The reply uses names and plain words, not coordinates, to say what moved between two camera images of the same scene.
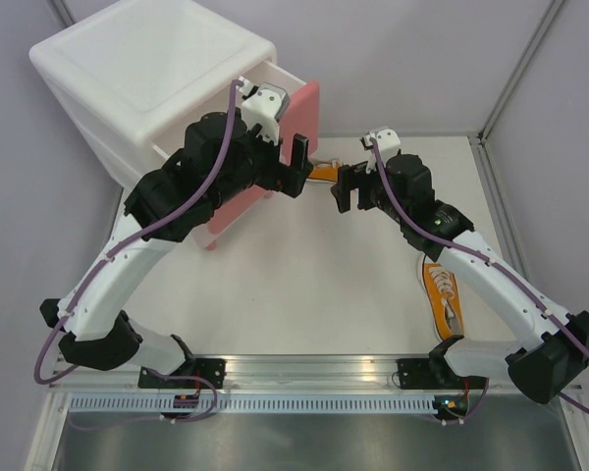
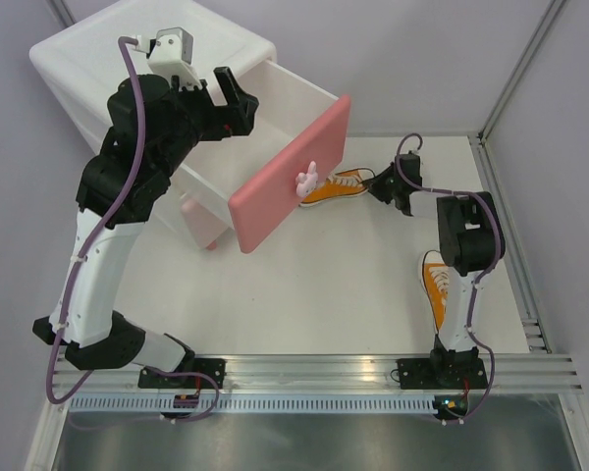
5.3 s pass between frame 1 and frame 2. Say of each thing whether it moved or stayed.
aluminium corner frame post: stayed
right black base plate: stayed
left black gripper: moved
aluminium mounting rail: stayed
